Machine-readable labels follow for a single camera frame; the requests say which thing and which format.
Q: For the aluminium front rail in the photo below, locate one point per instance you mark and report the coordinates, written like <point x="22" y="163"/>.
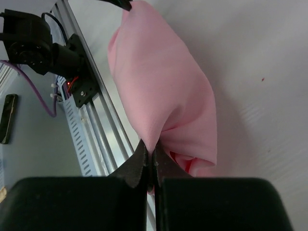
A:
<point x="107" y="139"/>

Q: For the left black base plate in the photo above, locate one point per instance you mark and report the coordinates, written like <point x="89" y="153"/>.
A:
<point x="84" y="85"/>

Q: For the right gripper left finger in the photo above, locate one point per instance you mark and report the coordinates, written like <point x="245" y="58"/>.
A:
<point x="113" y="203"/>

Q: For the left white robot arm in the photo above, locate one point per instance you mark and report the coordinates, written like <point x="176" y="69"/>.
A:
<point x="31" y="35"/>

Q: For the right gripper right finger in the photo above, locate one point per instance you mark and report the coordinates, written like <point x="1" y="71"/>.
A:
<point x="185" y="203"/>

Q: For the pink t-shirt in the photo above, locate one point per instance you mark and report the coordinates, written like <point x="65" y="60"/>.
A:
<point x="166" y="96"/>

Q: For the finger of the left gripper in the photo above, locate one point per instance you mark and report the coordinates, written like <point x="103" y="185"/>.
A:
<point x="123" y="4"/>

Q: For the white slotted cable duct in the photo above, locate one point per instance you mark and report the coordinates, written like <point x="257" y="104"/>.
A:
<point x="77" y="133"/>

